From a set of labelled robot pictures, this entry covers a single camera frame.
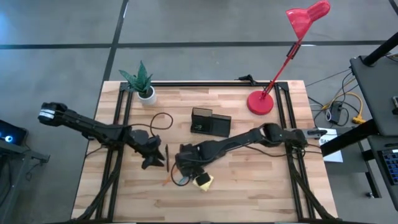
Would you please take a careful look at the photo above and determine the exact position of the black aluminium table frame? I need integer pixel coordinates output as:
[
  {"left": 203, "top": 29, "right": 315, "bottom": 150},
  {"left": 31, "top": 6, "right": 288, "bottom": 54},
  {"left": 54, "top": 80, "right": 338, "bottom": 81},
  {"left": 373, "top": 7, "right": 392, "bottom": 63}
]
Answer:
[{"left": 73, "top": 81, "right": 338, "bottom": 224}]

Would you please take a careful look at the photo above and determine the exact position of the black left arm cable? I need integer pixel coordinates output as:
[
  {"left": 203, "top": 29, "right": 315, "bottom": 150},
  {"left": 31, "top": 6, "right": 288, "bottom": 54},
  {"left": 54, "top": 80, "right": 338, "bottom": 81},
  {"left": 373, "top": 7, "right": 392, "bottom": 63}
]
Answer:
[{"left": 129, "top": 112, "right": 174, "bottom": 138}]

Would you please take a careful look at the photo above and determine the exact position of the white paper sheet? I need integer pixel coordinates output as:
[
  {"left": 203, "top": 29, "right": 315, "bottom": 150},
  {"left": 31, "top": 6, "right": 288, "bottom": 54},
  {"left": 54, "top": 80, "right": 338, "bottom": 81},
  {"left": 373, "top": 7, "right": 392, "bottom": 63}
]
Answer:
[{"left": 317, "top": 127, "right": 345, "bottom": 164}]

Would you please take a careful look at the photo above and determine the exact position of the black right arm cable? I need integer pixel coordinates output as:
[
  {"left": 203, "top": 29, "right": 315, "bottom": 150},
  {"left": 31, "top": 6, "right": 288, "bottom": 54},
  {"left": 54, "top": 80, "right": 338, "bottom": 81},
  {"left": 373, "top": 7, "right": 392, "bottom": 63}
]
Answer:
[{"left": 244, "top": 144, "right": 323, "bottom": 158}]

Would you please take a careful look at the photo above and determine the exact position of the black tablet with blue light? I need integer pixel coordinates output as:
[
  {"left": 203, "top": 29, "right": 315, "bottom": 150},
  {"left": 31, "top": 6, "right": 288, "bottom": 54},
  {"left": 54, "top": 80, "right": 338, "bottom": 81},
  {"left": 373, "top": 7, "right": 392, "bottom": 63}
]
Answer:
[{"left": 0, "top": 119, "right": 29, "bottom": 147}]

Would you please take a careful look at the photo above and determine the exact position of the yellow sticky note pad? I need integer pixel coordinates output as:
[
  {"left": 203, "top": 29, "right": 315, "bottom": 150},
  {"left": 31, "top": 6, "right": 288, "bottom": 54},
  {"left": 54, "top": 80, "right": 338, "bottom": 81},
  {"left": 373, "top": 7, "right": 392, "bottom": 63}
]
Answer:
[{"left": 192, "top": 174, "right": 215, "bottom": 192}]

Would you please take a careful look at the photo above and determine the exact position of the black pole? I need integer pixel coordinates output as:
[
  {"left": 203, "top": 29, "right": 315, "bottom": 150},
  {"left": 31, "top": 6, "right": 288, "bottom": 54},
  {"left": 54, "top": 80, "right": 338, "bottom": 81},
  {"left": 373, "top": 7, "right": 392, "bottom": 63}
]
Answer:
[{"left": 362, "top": 30, "right": 398, "bottom": 67}]

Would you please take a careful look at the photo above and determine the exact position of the red desk lamp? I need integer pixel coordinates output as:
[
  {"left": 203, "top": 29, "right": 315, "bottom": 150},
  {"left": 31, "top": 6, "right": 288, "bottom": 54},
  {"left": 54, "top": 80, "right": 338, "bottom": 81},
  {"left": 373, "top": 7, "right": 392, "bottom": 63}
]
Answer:
[{"left": 247, "top": 0, "right": 331, "bottom": 116}]

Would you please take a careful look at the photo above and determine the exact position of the black mesh desk organizer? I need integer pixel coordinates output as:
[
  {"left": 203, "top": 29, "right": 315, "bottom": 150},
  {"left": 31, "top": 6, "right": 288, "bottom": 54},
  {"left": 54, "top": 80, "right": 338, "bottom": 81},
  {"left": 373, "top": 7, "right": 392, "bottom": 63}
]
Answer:
[{"left": 190, "top": 107, "right": 233, "bottom": 139}]

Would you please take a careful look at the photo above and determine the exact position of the yellow cable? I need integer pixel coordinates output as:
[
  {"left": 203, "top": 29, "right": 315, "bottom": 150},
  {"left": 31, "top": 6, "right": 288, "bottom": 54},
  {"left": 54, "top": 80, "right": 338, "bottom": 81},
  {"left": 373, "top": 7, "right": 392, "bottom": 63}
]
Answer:
[{"left": 322, "top": 91, "right": 367, "bottom": 125}]

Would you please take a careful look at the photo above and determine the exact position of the black floor stand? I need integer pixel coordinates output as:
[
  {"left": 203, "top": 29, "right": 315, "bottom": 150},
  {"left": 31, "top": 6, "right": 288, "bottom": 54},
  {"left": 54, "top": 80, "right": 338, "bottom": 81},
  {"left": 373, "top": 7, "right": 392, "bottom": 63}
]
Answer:
[{"left": 0, "top": 141, "right": 51, "bottom": 224}]

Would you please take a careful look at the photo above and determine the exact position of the black diagonal beam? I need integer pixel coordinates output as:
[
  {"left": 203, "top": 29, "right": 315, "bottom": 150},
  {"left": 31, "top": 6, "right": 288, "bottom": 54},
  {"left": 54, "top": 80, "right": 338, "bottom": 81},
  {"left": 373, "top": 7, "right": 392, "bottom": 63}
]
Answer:
[{"left": 320, "top": 119, "right": 379, "bottom": 157}]

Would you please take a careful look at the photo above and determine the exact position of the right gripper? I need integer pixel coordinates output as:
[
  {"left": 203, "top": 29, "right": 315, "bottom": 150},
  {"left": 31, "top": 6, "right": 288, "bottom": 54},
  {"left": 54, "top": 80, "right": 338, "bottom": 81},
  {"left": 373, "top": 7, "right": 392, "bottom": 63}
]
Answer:
[{"left": 174, "top": 142, "right": 212, "bottom": 187}]

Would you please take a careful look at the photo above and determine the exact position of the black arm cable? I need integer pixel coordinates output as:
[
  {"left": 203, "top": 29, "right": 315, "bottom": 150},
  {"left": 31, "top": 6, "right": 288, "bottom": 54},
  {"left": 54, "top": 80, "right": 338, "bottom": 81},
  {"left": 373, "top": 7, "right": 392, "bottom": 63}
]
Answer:
[
  {"left": 244, "top": 144, "right": 323, "bottom": 158},
  {"left": 129, "top": 112, "right": 174, "bottom": 138}
]

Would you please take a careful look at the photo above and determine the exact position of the black floor cable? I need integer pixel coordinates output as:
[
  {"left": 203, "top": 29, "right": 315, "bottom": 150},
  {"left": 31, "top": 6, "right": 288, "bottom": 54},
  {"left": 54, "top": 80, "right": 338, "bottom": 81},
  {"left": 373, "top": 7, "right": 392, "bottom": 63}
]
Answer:
[{"left": 305, "top": 68, "right": 352, "bottom": 87}]

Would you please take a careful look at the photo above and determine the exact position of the laptop keyboard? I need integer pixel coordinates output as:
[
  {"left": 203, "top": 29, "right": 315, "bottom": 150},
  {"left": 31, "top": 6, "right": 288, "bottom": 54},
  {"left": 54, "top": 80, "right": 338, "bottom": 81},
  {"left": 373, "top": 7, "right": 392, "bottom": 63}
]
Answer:
[{"left": 376, "top": 147, "right": 398, "bottom": 187}]

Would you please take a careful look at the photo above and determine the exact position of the black power adapter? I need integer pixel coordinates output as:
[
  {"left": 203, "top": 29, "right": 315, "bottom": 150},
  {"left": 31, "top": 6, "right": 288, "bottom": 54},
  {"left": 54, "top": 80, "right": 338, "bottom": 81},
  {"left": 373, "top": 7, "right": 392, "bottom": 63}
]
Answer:
[{"left": 328, "top": 101, "right": 344, "bottom": 125}]

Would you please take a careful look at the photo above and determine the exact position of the dark grey desk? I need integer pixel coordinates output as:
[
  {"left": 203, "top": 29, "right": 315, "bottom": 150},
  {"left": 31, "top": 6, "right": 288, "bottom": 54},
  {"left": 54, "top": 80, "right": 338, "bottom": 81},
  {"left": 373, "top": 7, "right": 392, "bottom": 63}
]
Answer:
[{"left": 349, "top": 55, "right": 398, "bottom": 138}]

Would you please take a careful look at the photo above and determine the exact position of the black clamp handle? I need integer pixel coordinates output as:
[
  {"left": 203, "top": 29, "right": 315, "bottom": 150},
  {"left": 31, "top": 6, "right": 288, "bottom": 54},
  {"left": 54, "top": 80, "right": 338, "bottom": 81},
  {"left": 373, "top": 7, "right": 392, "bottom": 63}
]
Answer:
[{"left": 306, "top": 128, "right": 328, "bottom": 139}]

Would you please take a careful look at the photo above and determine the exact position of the green snake plant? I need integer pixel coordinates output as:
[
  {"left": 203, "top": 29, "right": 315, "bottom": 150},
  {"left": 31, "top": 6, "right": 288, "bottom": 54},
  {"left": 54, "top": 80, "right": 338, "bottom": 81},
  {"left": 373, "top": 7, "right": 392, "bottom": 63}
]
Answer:
[{"left": 119, "top": 60, "right": 154, "bottom": 98}]

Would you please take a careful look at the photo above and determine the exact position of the black power plug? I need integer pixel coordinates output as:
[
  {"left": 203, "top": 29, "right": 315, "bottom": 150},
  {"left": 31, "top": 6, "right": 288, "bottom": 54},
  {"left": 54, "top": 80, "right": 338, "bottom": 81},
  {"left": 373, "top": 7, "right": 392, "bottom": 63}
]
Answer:
[{"left": 234, "top": 74, "right": 257, "bottom": 86}]

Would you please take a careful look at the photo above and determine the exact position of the black pen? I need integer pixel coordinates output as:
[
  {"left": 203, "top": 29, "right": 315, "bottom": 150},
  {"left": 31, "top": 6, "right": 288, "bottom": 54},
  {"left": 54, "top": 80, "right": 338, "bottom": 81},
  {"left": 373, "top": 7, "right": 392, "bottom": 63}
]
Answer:
[{"left": 165, "top": 143, "right": 171, "bottom": 173}]

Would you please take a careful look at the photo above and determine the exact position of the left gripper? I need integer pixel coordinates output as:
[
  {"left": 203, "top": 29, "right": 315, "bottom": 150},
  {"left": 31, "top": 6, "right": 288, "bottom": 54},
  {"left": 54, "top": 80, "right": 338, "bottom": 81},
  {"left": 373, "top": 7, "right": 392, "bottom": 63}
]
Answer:
[{"left": 128, "top": 128, "right": 166, "bottom": 170}]

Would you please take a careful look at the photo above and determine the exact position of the white round plant pot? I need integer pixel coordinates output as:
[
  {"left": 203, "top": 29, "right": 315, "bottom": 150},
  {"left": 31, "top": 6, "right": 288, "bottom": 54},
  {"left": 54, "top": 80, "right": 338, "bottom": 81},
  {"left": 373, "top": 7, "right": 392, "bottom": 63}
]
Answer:
[{"left": 137, "top": 86, "right": 158, "bottom": 107}]

